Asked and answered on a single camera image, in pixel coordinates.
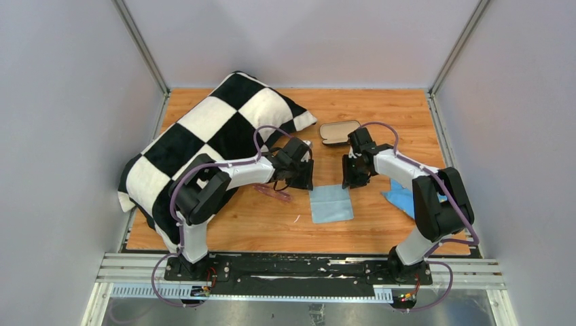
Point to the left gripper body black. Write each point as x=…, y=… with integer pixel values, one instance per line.
x=293, y=168

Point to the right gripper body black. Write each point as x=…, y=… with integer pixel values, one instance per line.
x=352, y=155

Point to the black glasses case beige lining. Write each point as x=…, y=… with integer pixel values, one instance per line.
x=336, y=133

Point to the light blue cleaning cloth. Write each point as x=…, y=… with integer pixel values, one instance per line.
x=330, y=203

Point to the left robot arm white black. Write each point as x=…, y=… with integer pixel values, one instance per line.
x=202, y=189

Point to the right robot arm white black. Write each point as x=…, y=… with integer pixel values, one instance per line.
x=429, y=232

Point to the pink transparent sunglasses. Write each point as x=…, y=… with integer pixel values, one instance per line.
x=271, y=192

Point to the blue patterned cloth bag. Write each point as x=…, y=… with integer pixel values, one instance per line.
x=402, y=198

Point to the black white checkered pillow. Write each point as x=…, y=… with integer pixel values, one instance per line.
x=236, y=118

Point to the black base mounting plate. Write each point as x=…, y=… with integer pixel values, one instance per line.
x=293, y=274

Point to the aluminium frame rail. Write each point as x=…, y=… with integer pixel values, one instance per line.
x=139, y=275

